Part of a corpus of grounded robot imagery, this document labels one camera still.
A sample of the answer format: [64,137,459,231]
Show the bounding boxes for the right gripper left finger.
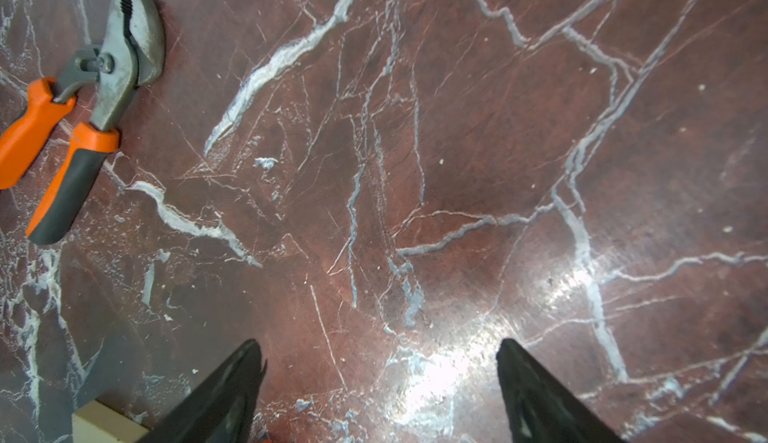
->
[140,339,267,443]

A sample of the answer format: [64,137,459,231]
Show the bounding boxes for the large orange-handled pliers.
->
[0,0,167,246]

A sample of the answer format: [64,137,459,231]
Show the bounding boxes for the natural wood block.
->
[72,401,149,443]

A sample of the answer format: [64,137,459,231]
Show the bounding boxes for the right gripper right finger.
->
[496,338,622,443]

